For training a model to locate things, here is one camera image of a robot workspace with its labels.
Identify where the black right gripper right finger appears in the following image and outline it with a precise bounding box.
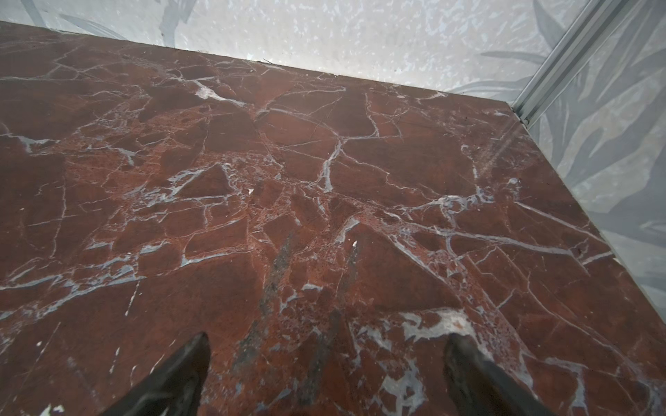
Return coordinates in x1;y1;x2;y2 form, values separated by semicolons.
443;333;553;416

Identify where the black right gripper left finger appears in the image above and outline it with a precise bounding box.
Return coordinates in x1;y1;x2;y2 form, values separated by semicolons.
103;332;211;416

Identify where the aluminium frame corner post right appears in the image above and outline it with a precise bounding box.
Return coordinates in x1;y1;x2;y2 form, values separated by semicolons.
513;0;636;128

